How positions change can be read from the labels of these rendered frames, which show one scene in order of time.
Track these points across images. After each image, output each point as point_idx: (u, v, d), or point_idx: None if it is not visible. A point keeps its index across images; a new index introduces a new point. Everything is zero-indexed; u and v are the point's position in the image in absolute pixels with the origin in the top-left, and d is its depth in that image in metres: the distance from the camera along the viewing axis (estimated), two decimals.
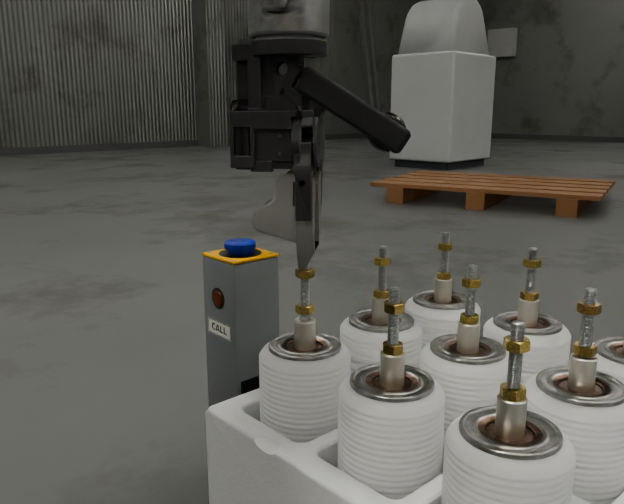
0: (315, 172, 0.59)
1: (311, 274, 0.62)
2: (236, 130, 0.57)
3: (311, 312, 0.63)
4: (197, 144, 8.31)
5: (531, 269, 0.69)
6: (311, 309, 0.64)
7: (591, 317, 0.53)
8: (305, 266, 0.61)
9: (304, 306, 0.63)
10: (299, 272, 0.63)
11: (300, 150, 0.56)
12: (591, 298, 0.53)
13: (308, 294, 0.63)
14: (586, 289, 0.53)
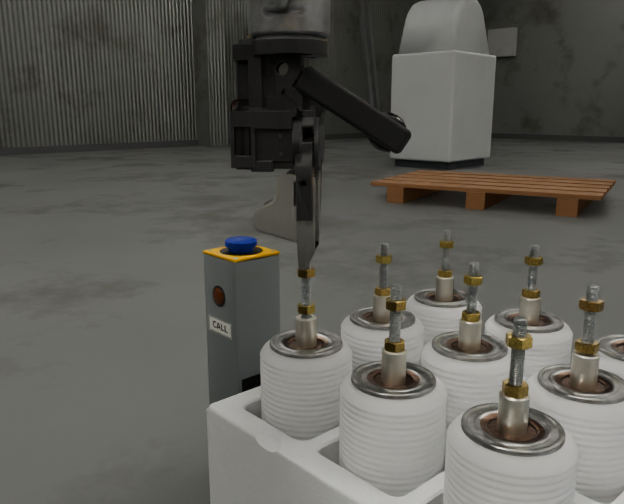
0: (316, 172, 0.59)
1: (297, 272, 0.62)
2: (237, 130, 0.57)
3: (297, 310, 0.63)
4: (197, 143, 8.31)
5: (532, 267, 0.69)
6: (305, 313, 0.63)
7: (593, 314, 0.53)
8: (305, 266, 0.61)
9: (302, 302, 0.64)
10: (314, 273, 0.63)
11: (301, 150, 0.56)
12: (593, 295, 0.53)
13: (305, 296, 0.63)
14: (588, 286, 0.53)
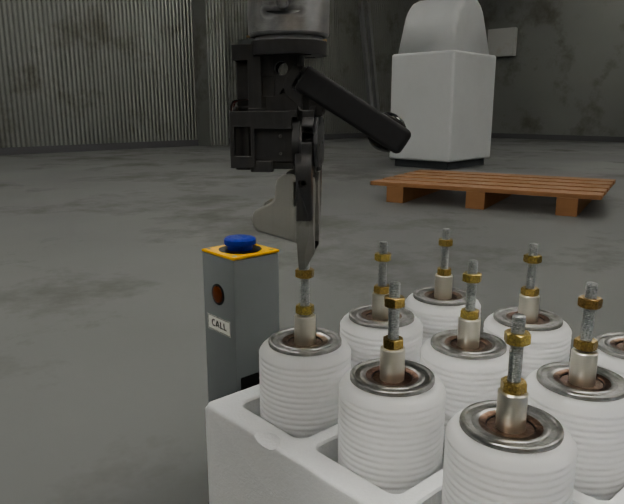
0: (315, 172, 0.59)
1: (296, 272, 0.63)
2: (236, 130, 0.57)
3: (297, 310, 0.64)
4: (197, 143, 8.31)
5: (531, 265, 0.69)
6: (300, 313, 0.63)
7: (592, 311, 0.53)
8: (305, 267, 0.61)
9: None
10: (312, 275, 0.62)
11: (301, 150, 0.56)
12: (592, 292, 0.53)
13: (302, 297, 0.63)
14: (586, 283, 0.53)
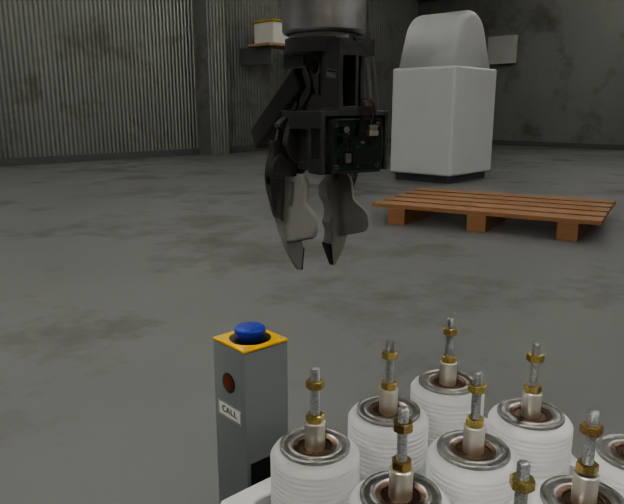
0: None
1: (322, 385, 0.64)
2: (380, 130, 0.56)
3: (322, 420, 0.65)
4: (198, 152, 8.33)
5: (534, 364, 0.71)
6: (319, 416, 0.66)
7: (593, 438, 0.55)
8: (328, 261, 0.63)
9: (316, 415, 0.65)
10: (308, 383, 0.65)
11: None
12: (593, 421, 0.55)
13: (317, 403, 0.66)
14: (588, 411, 0.55)
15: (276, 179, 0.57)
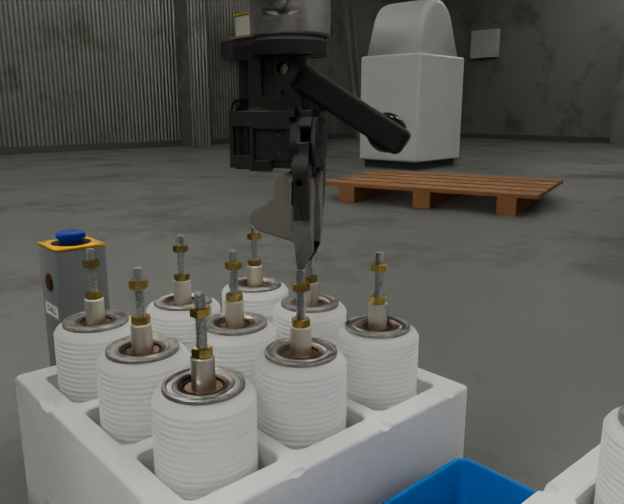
0: (314, 172, 0.59)
1: (96, 264, 0.72)
2: (236, 130, 0.57)
3: (99, 297, 0.73)
4: (180, 144, 8.40)
5: None
6: (100, 295, 0.74)
7: (296, 292, 0.63)
8: (304, 266, 0.61)
9: (92, 292, 0.72)
10: (86, 263, 0.73)
11: (298, 150, 0.56)
12: (297, 276, 0.63)
13: (96, 282, 0.73)
14: (303, 269, 0.63)
15: None
